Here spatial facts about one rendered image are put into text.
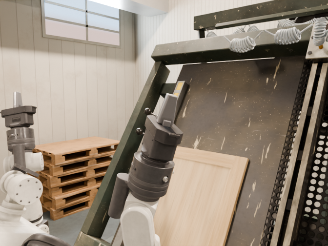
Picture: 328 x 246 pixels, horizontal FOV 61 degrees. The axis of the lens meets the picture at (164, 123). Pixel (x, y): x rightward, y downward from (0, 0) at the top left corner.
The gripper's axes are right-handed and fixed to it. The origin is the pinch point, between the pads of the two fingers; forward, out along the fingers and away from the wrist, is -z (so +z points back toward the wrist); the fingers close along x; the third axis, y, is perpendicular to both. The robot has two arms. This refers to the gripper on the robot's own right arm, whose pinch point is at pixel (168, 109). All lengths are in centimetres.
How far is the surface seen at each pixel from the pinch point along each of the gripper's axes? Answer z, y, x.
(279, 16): -37, 54, 52
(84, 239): 90, 1, 74
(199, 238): 56, 40, 35
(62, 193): 193, -7, 295
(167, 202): 54, 32, 57
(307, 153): 10, 64, 23
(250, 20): -34, 48, 62
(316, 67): -21, 72, 43
